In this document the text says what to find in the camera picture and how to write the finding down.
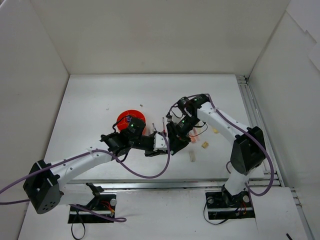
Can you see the white eraser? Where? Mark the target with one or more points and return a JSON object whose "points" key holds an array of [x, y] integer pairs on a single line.
{"points": [[192, 156]]}

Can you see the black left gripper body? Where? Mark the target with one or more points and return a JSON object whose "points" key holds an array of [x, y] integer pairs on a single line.
{"points": [[152, 146]]}

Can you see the orange highlighter marker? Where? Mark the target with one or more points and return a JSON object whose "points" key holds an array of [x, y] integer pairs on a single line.
{"points": [[193, 134]]}

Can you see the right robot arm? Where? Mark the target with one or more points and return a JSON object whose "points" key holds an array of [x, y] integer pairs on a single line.
{"points": [[248, 144]]}

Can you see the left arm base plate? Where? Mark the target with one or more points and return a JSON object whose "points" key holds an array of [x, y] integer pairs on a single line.
{"points": [[101, 203]]}

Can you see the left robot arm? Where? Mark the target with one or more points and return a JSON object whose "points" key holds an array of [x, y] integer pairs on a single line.
{"points": [[46, 185]]}

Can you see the yellow eraser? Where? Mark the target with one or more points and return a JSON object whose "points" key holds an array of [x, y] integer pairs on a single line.
{"points": [[205, 145]]}

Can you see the red gel pen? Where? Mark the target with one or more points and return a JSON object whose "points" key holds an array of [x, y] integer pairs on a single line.
{"points": [[163, 125]]}

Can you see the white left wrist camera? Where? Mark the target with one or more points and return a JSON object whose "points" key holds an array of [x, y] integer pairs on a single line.
{"points": [[160, 142]]}

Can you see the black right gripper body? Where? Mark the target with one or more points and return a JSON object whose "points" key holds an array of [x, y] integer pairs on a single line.
{"points": [[173, 135]]}

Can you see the clear glue bottle blue cap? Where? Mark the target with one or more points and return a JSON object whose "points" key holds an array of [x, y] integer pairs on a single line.
{"points": [[128, 118]]}

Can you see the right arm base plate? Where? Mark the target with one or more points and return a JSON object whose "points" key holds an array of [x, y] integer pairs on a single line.
{"points": [[218, 207]]}

